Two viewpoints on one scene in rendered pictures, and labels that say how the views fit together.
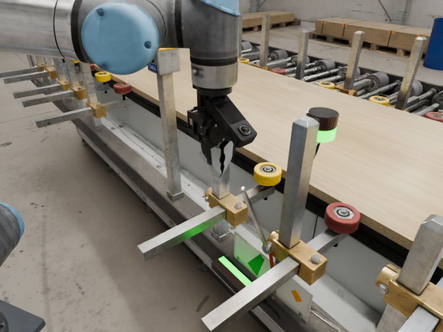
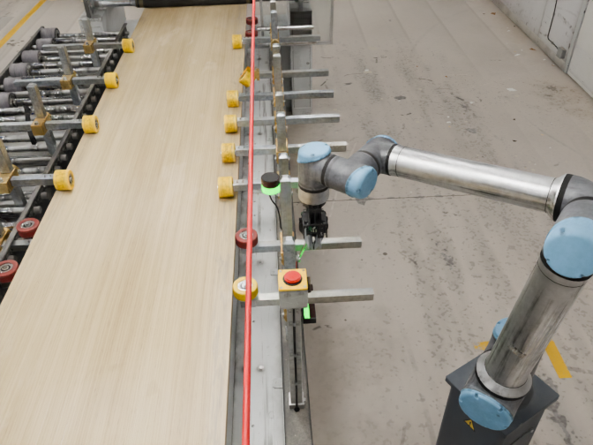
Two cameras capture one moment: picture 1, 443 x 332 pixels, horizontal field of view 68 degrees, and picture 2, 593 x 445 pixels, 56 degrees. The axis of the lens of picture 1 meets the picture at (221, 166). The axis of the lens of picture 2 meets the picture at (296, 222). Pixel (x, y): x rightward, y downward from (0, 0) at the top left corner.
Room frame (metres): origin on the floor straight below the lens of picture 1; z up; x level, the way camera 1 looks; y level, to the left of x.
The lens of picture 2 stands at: (1.71, 0.75, 2.17)
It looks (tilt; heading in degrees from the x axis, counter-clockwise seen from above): 39 degrees down; 217
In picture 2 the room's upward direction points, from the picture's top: 1 degrees counter-clockwise
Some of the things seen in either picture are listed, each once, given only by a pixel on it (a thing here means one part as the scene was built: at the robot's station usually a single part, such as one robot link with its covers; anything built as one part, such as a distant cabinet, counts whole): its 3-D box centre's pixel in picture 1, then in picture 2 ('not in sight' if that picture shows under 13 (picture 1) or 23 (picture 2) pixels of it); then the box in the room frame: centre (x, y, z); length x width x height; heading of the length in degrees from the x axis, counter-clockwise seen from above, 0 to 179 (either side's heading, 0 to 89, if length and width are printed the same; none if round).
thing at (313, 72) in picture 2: not in sight; (294, 73); (-0.51, -0.89, 0.95); 0.36 x 0.03 x 0.03; 129
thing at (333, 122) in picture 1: (322, 118); (270, 180); (0.58, -0.19, 1.16); 0.06 x 0.06 x 0.02
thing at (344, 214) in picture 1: (339, 228); (247, 245); (0.61, -0.29, 0.85); 0.08 x 0.08 x 0.11
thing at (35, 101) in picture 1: (68, 94); not in sight; (1.65, 0.80, 0.83); 0.43 x 0.03 x 0.04; 129
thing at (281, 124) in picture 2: not in sight; (282, 163); (0.16, -0.47, 0.90); 0.03 x 0.03 x 0.48; 39
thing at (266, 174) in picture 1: (266, 184); (246, 296); (0.80, -0.13, 0.85); 0.08 x 0.08 x 0.11
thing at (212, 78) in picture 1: (213, 73); (314, 191); (0.63, 0.02, 1.23); 0.10 x 0.09 x 0.05; 129
